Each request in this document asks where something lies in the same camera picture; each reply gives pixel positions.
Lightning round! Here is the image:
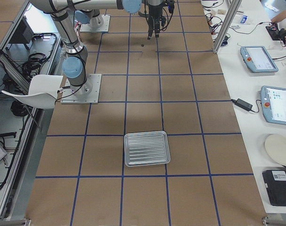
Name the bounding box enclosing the far teach pendant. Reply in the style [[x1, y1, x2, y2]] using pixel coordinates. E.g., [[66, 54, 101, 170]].
[[240, 46, 278, 73]]

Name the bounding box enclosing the white plastic chair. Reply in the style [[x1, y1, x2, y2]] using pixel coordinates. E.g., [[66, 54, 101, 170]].
[[1, 74, 63, 109]]

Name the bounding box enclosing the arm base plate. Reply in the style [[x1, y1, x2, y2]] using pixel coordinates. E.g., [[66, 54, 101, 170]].
[[60, 74, 102, 104], [80, 15, 111, 33]]

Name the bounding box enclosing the near teach pendant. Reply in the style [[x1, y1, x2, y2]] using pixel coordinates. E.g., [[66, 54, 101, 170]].
[[260, 86, 286, 125]]

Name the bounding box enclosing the ribbed metal tray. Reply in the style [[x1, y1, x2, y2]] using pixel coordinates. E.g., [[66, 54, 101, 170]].
[[124, 131, 171, 167]]

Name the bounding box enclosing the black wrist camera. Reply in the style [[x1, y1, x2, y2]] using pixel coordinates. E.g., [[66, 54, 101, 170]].
[[166, 0, 175, 14]]

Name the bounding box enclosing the cream round plate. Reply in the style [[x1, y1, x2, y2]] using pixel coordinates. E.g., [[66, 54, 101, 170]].
[[264, 134, 286, 167]]

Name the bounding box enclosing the teach pendant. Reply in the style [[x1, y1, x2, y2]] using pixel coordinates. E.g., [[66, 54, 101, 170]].
[[240, 46, 278, 73], [260, 86, 286, 125]]

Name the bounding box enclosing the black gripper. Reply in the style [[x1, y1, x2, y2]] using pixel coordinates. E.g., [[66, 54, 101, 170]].
[[147, 0, 166, 40]]

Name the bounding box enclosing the green curved brake shoe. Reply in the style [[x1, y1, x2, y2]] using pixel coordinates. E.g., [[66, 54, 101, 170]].
[[138, 11, 149, 18]]

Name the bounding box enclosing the black power adapter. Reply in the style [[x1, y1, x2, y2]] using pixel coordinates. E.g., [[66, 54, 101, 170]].
[[231, 98, 253, 112]]

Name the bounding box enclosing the aluminium frame post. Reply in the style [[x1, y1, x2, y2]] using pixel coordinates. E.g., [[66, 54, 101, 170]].
[[213, 0, 242, 54]]

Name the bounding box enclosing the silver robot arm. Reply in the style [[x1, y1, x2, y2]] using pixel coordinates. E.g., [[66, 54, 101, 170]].
[[75, 9, 104, 28], [31, 0, 168, 97]]

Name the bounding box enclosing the black laptop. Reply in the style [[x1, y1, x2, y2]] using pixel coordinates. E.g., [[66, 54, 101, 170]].
[[262, 170, 286, 207]]

